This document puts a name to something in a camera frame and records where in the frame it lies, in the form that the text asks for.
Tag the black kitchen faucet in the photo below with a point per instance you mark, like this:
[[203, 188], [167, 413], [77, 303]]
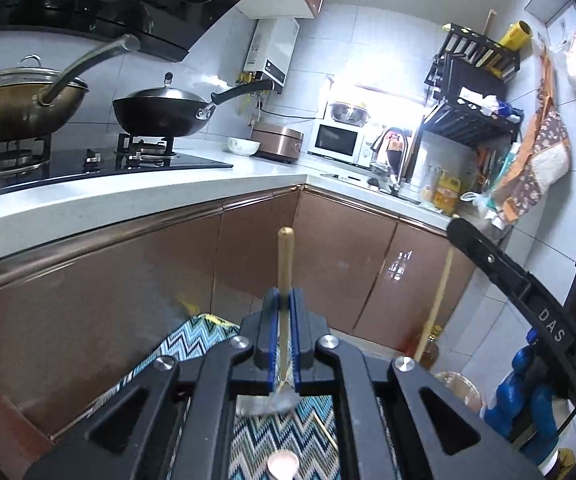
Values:
[[393, 132]]

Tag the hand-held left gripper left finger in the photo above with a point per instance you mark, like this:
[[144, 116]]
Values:
[[271, 340]]

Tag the white microwave oven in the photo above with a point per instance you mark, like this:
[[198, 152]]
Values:
[[335, 140]]

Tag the white bowl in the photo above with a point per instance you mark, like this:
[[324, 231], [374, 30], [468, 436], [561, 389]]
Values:
[[243, 146]]

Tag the yellow oil bottle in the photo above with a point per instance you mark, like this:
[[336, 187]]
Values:
[[448, 195]]

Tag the steel pot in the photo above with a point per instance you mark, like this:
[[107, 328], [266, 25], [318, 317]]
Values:
[[350, 112]]

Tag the wooden chopstick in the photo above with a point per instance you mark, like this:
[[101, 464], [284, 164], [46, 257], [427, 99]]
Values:
[[285, 260], [326, 432], [435, 300]]

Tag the yellow wrap roll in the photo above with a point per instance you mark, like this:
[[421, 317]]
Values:
[[515, 35]]

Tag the large cooking oil jug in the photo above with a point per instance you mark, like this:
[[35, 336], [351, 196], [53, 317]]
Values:
[[430, 347]]

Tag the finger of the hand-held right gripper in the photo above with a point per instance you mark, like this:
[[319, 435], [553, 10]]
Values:
[[518, 280]]

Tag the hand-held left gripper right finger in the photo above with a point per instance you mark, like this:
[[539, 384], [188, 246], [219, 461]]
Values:
[[295, 340]]

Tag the clear plastic bottle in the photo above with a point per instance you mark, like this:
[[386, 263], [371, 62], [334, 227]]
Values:
[[429, 185]]

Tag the brown kitchen base cabinet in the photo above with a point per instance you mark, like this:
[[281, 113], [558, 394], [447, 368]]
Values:
[[118, 280]]

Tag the brown patterned apron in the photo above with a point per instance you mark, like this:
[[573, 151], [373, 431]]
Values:
[[543, 160]]

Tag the copper rice cooker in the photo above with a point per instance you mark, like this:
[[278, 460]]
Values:
[[278, 142]]

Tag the black dish rack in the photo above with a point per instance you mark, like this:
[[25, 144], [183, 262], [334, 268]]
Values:
[[468, 115]]

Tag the pink ceramic spoon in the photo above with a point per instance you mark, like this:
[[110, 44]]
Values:
[[283, 465]]

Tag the zigzag patterned table cloth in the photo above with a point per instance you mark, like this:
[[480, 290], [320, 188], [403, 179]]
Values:
[[198, 332]]

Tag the beige trash bin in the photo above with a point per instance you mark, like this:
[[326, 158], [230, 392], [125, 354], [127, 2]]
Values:
[[460, 392]]

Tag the clear plastic utensil holder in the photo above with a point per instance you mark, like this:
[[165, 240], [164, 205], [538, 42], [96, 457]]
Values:
[[260, 406]]

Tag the brass wok with glass lid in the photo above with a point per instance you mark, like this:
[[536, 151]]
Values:
[[13, 105]]

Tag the black gas stove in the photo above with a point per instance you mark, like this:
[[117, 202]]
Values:
[[68, 165]]

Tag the wooden rolling pin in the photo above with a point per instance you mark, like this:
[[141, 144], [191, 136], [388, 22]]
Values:
[[489, 20]]

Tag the person's right hand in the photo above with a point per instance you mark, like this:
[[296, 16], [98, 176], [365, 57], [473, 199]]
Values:
[[523, 400]]

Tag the white water heater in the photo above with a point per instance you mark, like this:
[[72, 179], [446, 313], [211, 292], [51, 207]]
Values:
[[273, 50]]

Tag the black wok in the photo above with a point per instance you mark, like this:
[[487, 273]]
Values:
[[163, 112]]

